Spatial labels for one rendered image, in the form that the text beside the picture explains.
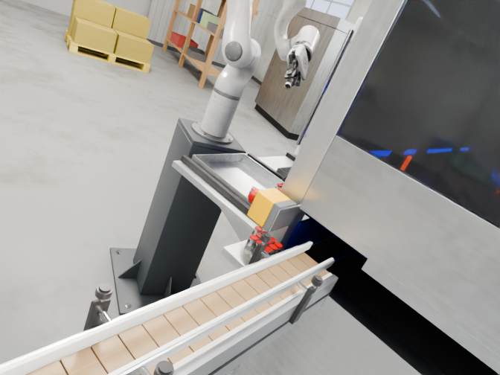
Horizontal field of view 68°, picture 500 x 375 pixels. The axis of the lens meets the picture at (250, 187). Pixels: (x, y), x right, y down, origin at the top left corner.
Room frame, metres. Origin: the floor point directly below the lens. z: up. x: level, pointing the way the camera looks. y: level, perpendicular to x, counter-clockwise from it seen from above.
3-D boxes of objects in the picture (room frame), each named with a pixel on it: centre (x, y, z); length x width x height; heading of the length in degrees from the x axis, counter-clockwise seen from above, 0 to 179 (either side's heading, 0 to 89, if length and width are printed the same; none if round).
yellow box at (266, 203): (0.80, -0.07, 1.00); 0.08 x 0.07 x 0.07; 58
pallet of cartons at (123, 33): (5.67, 2.85, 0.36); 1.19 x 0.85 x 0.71; 124
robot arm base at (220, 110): (1.56, 0.25, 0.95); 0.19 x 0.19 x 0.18
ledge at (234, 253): (0.76, -0.09, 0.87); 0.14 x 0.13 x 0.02; 58
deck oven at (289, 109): (6.30, -0.26, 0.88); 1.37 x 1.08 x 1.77; 34
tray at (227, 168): (1.13, 0.00, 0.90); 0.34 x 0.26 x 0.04; 58
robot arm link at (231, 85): (1.59, 0.24, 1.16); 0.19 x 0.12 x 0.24; 172
